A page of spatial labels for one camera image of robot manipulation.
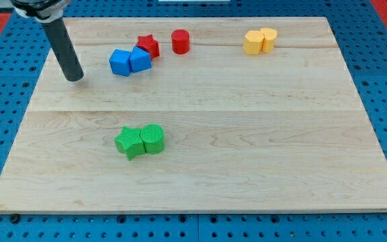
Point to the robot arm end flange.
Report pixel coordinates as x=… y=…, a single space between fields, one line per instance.
x=43 y=11

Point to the wooden board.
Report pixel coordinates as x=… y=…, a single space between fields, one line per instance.
x=278 y=132

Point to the green star block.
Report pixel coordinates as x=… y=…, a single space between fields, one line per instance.
x=130 y=143

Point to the red star block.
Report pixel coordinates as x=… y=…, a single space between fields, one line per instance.
x=149 y=44

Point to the green cylinder block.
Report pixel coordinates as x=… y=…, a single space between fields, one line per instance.
x=153 y=138

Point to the blue block right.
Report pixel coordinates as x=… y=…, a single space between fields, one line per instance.
x=140 y=60

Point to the blue block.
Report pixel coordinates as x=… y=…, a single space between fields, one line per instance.
x=120 y=62
x=140 y=60

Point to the red cylinder block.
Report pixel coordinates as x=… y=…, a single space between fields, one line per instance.
x=180 y=41

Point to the blue block left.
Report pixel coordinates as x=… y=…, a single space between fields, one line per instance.
x=120 y=62

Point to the yellow hexagon block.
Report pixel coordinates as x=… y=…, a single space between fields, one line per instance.
x=253 y=42

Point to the yellow heart block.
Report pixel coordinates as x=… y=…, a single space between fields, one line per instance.
x=270 y=36

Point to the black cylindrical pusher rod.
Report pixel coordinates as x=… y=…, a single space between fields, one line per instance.
x=63 y=49

